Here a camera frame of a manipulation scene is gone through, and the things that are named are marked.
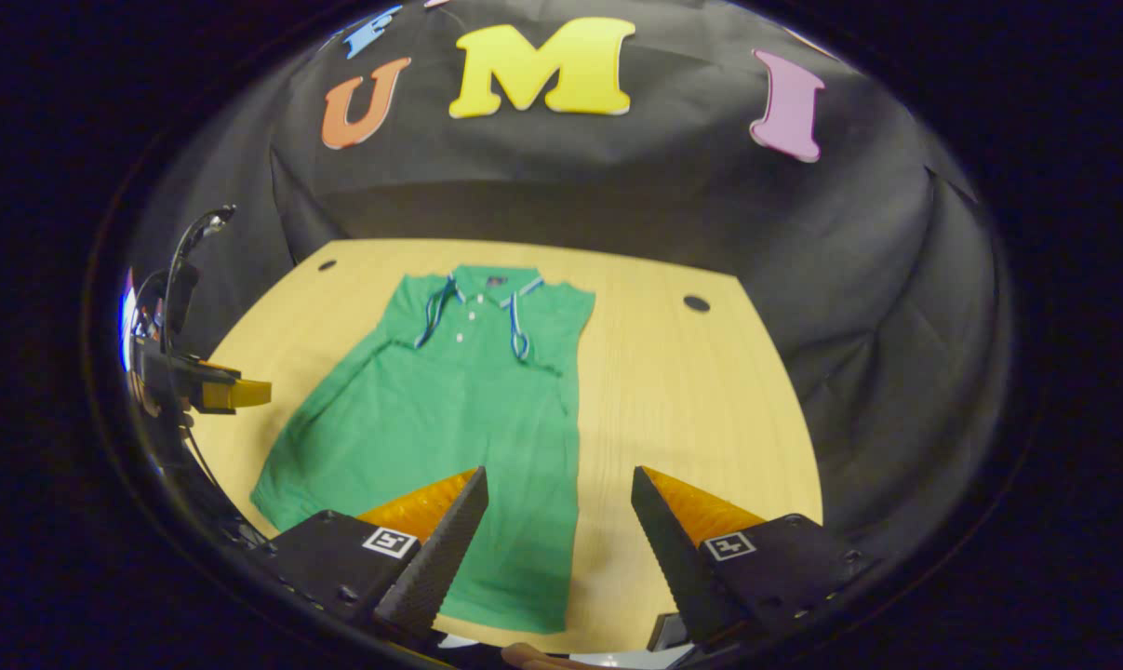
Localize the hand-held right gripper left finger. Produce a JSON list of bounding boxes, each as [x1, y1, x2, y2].
[[261, 465, 489, 652]]

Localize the black backdrop cloth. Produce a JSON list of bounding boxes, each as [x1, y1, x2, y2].
[[124, 0, 1013, 559]]

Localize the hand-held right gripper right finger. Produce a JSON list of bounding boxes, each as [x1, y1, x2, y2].
[[630, 465, 875, 652]]

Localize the green T-shirt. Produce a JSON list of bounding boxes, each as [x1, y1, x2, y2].
[[249, 265, 597, 636]]

